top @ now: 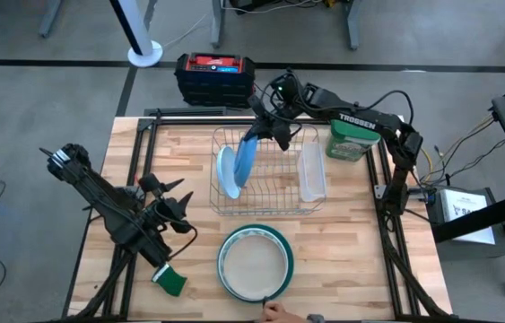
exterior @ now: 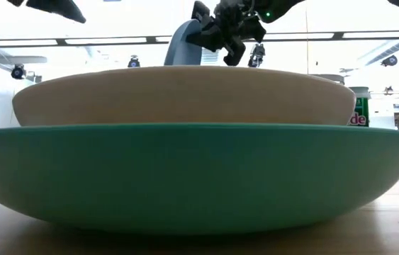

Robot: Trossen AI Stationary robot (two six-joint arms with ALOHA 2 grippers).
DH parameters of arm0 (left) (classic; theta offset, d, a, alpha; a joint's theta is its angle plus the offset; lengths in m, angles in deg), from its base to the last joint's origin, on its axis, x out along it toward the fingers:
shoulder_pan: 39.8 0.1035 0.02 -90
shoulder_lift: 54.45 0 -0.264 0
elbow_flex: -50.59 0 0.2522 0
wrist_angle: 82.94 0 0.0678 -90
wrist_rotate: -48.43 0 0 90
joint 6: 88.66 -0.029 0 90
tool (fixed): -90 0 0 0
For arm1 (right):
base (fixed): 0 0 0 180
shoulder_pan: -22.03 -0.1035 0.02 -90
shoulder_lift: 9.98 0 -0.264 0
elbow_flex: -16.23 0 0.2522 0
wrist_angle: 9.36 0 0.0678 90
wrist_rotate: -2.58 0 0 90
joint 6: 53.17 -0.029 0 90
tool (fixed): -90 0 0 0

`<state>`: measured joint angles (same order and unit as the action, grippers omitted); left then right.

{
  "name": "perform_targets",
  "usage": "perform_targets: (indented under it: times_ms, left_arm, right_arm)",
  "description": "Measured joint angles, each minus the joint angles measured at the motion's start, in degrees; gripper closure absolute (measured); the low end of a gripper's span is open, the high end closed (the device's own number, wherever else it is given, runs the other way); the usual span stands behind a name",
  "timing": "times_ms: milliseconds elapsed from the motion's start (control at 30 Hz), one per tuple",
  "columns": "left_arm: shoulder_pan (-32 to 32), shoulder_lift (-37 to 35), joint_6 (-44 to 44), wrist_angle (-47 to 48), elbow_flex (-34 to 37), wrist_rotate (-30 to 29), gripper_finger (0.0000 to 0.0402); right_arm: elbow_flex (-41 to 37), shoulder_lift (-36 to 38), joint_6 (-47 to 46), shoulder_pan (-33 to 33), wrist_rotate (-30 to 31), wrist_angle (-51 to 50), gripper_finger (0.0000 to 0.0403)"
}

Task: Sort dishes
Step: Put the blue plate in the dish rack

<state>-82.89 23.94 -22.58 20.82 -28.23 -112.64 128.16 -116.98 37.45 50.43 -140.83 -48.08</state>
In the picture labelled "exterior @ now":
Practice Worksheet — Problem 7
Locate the green detergent tub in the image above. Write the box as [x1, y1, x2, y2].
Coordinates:
[347, 86, 371, 128]

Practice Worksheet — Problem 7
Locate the plain teal plate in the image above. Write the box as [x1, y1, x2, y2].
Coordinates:
[0, 123, 399, 237]

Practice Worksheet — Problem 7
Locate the plain white plate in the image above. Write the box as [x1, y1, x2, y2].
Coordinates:
[11, 65, 357, 128]

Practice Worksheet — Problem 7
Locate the blue plate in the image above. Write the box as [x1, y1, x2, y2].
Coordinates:
[164, 18, 204, 67]

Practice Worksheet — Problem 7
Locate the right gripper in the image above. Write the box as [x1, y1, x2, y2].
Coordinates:
[186, 0, 267, 67]

